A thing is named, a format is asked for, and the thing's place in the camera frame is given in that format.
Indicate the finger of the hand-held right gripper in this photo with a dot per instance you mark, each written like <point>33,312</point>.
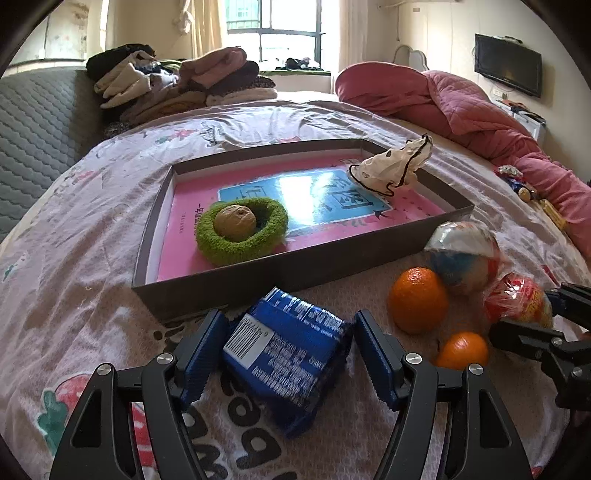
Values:
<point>517,334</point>
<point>565,302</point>

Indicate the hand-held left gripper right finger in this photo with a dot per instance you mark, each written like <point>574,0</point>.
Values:
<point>376,360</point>

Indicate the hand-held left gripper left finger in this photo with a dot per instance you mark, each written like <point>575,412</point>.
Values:
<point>203,360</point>

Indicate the red white surprise egg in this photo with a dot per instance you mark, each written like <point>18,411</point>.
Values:
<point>517,297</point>

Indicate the small orange mandarin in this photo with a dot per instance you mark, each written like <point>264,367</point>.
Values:
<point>461,350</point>

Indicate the large orange mandarin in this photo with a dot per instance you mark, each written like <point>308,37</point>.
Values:
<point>415,300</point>

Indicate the blue snack packet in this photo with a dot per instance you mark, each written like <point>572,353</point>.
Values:
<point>286,360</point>

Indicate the blue white surprise egg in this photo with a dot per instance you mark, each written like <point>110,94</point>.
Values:
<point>461,263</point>

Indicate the grey cardboard box tray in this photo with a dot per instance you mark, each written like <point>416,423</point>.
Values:
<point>323,272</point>

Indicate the green fuzzy scrunchie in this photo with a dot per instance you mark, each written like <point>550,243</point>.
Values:
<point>212,244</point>

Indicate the brown walnut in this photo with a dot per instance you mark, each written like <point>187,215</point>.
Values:
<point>235,221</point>

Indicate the cream cloth with black trim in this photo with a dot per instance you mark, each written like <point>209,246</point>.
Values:
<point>388,168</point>

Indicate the yellow packet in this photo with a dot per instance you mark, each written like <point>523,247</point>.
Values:
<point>554,214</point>

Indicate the small colourful toy figure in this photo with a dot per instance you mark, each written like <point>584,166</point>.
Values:
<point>510,177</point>

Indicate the pink and blue book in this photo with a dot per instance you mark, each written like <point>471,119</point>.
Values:
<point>184,207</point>

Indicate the strawberry printed bed sheet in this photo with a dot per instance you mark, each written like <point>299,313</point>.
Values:
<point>92,230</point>

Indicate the white drawer cabinet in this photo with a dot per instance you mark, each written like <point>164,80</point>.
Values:
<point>526,120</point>

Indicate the pink quilted blanket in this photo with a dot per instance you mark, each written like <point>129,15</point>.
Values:
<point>461,110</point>

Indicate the pile of folded clothes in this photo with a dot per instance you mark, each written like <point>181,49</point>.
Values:
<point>161,92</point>

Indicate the grey quilted headboard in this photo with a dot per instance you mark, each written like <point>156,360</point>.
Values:
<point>41,129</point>

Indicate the white chair back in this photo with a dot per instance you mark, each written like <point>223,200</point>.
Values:
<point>411,55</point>

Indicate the green window seat cushion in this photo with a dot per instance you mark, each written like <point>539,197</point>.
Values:
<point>295,73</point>

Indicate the dark clothing heap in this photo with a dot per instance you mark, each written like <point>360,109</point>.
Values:
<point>302,63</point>

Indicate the beige curtain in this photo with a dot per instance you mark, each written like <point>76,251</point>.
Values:
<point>353,32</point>
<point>207,27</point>

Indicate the black wall television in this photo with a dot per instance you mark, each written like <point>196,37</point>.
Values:
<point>508,64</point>

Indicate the window with dark frame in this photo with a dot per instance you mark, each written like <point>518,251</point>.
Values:
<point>277,27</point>

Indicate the floral wall painting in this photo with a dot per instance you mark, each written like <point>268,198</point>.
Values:
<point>60,32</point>

